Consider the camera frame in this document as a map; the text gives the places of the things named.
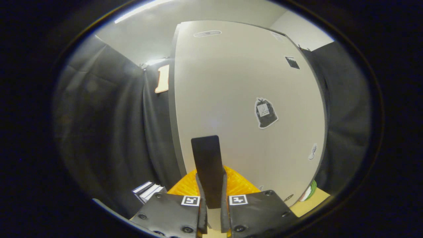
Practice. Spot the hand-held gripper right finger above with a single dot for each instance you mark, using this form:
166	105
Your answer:
224	215

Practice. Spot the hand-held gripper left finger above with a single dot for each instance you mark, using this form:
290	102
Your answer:
202	218

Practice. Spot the grey shoe cabinet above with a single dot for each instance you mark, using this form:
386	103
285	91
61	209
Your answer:
171	115

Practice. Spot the grey portrait cover book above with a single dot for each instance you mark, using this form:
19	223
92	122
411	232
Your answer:
153	192

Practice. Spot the dark blue book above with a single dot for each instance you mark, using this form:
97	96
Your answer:
140	187

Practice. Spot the green striped object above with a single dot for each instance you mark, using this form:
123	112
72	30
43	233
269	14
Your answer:
310	191

